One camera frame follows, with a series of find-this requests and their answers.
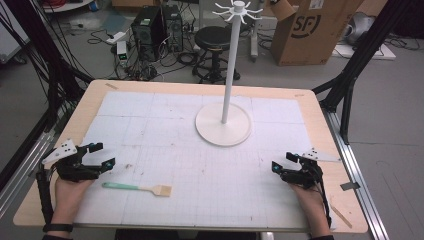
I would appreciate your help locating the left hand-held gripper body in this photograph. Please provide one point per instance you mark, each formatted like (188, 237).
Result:
(71, 168)

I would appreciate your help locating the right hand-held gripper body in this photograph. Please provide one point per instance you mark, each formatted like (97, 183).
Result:
(305, 175)

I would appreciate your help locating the white hook stand rack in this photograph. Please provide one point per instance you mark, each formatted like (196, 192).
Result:
(222, 125)

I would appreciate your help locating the person's left hand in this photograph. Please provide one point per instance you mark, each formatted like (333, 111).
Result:
(69, 195)

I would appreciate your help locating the person's right hand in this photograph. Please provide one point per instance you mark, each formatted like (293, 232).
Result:
(310, 201)

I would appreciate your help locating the grey tape piece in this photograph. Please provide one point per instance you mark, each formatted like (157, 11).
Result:
(350, 186)

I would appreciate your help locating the black wristband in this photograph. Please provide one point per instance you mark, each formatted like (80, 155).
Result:
(58, 228)

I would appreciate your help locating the brown tape strip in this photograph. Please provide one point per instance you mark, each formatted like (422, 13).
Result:
(299, 95)
(111, 86)

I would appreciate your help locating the white grid mat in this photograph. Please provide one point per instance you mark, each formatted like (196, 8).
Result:
(200, 173)

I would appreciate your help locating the small white device green display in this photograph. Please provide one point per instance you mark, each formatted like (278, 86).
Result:
(122, 51)

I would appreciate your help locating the white power strip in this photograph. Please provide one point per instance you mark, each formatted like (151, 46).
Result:
(116, 37)

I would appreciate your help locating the brown cardboard box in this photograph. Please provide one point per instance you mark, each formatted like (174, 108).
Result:
(310, 36)

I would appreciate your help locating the white flat board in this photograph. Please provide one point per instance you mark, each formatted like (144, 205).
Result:
(363, 53)

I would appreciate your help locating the black computer tower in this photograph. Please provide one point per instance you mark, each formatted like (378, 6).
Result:
(173, 28)
(146, 33)

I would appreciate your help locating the black round stool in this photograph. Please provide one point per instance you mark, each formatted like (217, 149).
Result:
(213, 40)

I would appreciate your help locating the aluminium rail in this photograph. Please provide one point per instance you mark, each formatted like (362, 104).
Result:
(23, 170)
(360, 173)

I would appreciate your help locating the black metal frame strut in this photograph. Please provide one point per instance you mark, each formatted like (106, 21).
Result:
(50, 66)
(353, 66)

